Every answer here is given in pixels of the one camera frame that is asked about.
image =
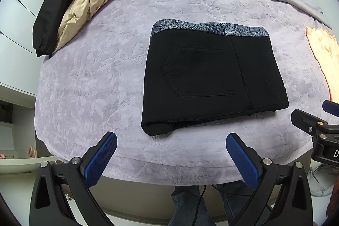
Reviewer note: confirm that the person's right forearm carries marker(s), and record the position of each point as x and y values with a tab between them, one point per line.
333	199

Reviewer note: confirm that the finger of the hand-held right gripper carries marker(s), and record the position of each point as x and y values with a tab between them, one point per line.
331	107
304	118

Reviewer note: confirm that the person's right leg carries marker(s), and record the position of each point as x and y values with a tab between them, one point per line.
235	199

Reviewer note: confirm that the white shelf unit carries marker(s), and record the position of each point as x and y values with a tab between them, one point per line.
18	130

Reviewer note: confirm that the beige padded jacket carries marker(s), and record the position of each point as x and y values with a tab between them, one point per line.
87	9

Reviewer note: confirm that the lilac embossed blanket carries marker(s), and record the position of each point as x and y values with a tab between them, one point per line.
92	83

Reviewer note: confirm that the peach cloth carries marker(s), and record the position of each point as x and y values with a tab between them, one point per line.
323	51

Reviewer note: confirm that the pink figurine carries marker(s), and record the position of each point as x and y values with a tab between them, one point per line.
32	151

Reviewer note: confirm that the black pants with patterned lining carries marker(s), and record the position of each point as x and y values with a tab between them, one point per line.
206	77

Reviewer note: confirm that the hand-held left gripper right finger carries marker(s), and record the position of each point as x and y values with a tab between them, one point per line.
242	159

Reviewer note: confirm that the black jacket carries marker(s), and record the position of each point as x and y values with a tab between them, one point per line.
53	16

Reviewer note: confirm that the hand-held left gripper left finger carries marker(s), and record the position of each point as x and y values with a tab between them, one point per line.
100	159

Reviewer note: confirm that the grey bag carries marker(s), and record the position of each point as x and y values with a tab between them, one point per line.
320	179

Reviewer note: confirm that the person's leg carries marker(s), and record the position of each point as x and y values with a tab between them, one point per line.
185	204
235	199

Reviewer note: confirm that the person's left leg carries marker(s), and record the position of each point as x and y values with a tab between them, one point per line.
185	204

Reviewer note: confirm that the white wardrobe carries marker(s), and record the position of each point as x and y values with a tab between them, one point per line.
16	16

